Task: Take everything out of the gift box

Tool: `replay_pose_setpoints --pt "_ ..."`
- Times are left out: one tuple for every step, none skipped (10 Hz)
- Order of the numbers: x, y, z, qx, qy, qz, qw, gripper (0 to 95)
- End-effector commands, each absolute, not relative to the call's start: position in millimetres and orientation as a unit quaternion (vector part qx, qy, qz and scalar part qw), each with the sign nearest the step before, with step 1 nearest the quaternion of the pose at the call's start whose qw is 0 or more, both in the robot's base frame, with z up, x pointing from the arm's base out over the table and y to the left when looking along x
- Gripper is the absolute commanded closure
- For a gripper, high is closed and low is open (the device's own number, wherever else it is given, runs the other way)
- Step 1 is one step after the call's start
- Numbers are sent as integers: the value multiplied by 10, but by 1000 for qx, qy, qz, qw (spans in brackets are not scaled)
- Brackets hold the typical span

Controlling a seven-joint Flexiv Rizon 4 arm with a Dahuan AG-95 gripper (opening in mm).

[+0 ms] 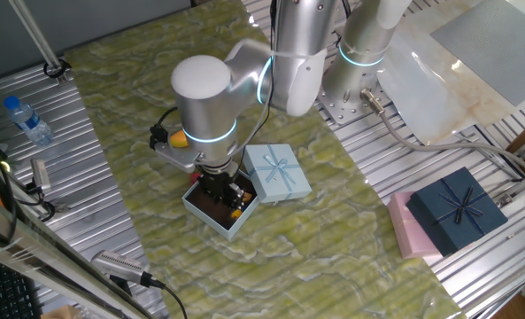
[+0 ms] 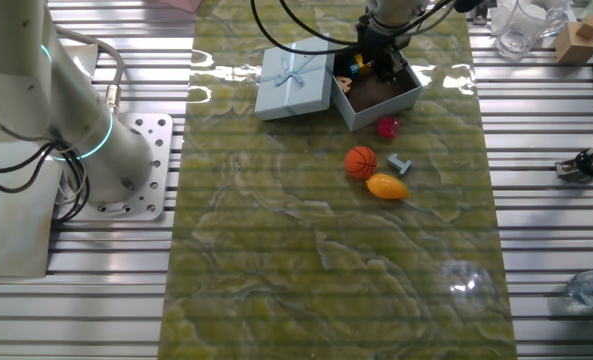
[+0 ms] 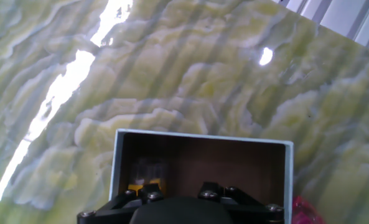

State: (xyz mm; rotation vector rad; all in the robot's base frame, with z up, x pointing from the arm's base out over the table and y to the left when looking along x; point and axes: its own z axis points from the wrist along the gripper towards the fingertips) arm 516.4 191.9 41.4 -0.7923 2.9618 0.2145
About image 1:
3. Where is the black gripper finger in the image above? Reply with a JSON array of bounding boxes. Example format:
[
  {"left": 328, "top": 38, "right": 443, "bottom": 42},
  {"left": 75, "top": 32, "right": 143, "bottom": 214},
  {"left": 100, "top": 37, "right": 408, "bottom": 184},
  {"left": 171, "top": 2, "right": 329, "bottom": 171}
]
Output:
[
  {"left": 227, "top": 183, "right": 245, "bottom": 212},
  {"left": 204, "top": 189, "right": 228, "bottom": 206}
]

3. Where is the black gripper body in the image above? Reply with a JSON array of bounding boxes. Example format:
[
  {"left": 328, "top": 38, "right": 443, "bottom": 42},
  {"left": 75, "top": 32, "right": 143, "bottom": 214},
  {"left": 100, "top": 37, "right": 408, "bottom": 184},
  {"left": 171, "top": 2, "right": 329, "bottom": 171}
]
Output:
[{"left": 197, "top": 167, "right": 240, "bottom": 196}]

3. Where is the light blue gift box base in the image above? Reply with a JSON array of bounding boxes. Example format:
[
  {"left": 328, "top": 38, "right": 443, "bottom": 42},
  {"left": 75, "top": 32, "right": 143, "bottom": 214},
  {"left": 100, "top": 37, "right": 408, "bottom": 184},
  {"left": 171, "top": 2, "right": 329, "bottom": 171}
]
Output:
[{"left": 181, "top": 170, "right": 261, "bottom": 242}]

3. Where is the light blue gift box lid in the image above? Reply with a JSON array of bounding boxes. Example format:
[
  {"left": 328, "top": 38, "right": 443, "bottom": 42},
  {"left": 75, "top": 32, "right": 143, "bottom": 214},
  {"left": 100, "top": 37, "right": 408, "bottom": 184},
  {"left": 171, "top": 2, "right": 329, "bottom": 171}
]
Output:
[{"left": 243, "top": 143, "right": 313, "bottom": 205}]

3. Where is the yellow orange toy mango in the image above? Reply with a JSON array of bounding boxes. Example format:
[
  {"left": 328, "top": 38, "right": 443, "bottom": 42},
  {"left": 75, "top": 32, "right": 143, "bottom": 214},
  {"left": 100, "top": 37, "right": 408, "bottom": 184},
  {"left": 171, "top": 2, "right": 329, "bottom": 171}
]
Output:
[{"left": 168, "top": 129, "right": 189, "bottom": 149}]

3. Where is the dark blue gift box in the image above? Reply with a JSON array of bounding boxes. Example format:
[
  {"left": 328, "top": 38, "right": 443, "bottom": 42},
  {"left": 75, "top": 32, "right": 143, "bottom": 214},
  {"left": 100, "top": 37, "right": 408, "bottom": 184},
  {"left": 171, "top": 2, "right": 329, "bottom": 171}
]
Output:
[{"left": 405, "top": 166, "right": 509, "bottom": 257}]

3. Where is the green marble pattern mat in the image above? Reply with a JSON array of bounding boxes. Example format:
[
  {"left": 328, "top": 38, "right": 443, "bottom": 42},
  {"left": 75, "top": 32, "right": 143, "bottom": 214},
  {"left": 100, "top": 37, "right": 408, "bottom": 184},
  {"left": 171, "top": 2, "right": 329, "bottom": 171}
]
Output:
[{"left": 65, "top": 0, "right": 467, "bottom": 319}]

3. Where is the white ridged device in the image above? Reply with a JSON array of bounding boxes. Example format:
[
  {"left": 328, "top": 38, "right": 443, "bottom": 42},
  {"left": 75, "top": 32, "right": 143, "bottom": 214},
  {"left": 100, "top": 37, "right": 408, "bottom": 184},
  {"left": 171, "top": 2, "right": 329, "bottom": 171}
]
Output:
[{"left": 90, "top": 249, "right": 151, "bottom": 284}]

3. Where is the silver robot mounting plate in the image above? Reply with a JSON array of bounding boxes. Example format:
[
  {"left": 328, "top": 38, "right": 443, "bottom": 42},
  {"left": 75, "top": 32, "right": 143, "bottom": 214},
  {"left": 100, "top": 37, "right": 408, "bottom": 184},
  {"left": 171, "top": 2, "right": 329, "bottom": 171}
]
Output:
[{"left": 313, "top": 82, "right": 396, "bottom": 126}]

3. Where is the pink flat object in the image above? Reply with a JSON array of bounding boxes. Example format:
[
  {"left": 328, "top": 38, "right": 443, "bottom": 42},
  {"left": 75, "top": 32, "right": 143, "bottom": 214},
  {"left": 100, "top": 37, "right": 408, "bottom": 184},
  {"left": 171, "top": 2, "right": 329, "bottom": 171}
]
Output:
[{"left": 386, "top": 191, "right": 444, "bottom": 261}]

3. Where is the clear plastic water bottle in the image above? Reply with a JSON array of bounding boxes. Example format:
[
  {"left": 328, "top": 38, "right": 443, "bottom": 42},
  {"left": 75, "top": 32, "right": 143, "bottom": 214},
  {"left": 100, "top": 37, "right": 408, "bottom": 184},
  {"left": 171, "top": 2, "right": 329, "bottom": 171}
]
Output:
[{"left": 3, "top": 95, "right": 54, "bottom": 147}]

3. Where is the beige flat sheet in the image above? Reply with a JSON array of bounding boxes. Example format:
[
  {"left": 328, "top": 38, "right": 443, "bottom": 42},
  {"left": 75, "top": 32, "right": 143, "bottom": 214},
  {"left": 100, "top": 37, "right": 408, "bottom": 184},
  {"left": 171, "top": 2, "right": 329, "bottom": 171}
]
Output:
[{"left": 374, "top": 0, "right": 525, "bottom": 146}]

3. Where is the silver tripod pole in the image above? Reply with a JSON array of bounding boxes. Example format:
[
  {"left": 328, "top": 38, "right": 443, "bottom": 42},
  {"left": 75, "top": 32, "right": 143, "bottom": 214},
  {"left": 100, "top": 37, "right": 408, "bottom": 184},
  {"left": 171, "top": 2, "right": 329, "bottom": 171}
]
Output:
[{"left": 7, "top": 0, "right": 71, "bottom": 86}]

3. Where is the black keyboard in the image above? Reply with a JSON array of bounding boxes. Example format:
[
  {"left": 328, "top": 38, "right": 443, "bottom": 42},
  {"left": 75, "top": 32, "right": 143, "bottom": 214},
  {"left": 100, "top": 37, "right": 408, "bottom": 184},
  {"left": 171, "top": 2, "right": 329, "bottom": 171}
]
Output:
[{"left": 0, "top": 254, "right": 42, "bottom": 319}]

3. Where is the grey studded baseplate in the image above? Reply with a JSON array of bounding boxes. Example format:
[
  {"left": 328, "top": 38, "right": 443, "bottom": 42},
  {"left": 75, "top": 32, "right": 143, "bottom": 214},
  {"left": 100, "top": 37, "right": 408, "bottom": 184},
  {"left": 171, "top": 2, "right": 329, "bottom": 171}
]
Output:
[{"left": 430, "top": 0, "right": 525, "bottom": 106}]

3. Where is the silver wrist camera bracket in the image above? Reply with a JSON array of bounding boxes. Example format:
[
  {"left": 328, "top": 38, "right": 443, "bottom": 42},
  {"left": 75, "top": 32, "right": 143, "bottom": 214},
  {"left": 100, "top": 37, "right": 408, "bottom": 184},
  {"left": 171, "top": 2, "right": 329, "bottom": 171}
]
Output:
[{"left": 154, "top": 142, "right": 205, "bottom": 174}]

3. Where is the black cable clip bundle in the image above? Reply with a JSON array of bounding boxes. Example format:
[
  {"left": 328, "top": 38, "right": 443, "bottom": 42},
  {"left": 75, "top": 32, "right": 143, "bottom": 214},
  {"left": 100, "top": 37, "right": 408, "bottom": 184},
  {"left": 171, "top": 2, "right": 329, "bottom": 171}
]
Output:
[{"left": 149, "top": 105, "right": 179, "bottom": 151}]

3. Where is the grey cable with metal plug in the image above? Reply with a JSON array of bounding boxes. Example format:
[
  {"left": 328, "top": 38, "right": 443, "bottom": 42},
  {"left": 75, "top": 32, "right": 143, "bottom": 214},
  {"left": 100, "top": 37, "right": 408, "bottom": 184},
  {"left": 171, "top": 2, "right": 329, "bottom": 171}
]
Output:
[{"left": 359, "top": 88, "right": 525, "bottom": 176}]

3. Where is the aluminium frame bar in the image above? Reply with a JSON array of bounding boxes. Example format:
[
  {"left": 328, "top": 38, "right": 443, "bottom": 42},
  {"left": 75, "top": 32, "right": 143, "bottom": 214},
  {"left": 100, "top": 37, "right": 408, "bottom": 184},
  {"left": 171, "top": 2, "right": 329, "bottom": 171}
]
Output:
[{"left": 0, "top": 145, "right": 157, "bottom": 319}]

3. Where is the silver aluminium rail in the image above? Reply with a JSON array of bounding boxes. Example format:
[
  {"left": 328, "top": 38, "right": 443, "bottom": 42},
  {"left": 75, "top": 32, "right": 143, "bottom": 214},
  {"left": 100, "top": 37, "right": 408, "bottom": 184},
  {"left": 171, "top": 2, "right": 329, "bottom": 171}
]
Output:
[{"left": 494, "top": 130, "right": 525, "bottom": 209}]

